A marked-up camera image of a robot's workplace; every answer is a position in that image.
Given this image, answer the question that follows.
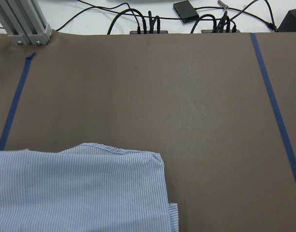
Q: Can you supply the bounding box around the small metal cylinder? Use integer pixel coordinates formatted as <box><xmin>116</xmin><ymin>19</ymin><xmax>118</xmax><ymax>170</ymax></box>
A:
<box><xmin>217</xmin><ymin>0</ymin><xmax>229</xmax><ymax>10</ymax></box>

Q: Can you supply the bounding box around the black barcode scanner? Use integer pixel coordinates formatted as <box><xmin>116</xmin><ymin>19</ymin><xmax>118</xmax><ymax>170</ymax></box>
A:
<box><xmin>278</xmin><ymin>9</ymin><xmax>296</xmax><ymax>32</ymax></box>

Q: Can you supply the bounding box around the orange black hub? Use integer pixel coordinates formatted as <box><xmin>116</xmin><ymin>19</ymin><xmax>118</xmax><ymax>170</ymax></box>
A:
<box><xmin>129</xmin><ymin>30</ymin><xmax>168</xmax><ymax>35</ymax></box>
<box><xmin>201</xmin><ymin>29</ymin><xmax>241</xmax><ymax>33</ymax></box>

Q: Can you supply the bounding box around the small black flat box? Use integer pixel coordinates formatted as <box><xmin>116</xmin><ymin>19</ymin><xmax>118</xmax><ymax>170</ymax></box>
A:
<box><xmin>173</xmin><ymin>0</ymin><xmax>199</xmax><ymax>24</ymax></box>

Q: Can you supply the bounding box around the aluminium frame post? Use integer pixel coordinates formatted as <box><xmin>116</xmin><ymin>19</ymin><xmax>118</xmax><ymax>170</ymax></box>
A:
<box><xmin>0</xmin><ymin>0</ymin><xmax>52</xmax><ymax>45</ymax></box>

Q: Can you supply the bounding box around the right orange black hub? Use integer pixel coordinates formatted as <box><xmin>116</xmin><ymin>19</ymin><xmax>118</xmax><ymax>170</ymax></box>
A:
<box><xmin>201</xmin><ymin>29</ymin><xmax>241</xmax><ymax>33</ymax></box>

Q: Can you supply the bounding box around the left orange black hub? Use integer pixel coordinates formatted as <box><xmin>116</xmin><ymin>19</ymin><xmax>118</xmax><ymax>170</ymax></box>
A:
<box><xmin>129</xmin><ymin>30</ymin><xmax>168</xmax><ymax>35</ymax></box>

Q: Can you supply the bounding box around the blue striped button shirt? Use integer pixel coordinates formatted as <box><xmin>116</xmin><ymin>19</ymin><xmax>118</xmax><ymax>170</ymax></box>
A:
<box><xmin>0</xmin><ymin>143</ymin><xmax>179</xmax><ymax>232</ymax></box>

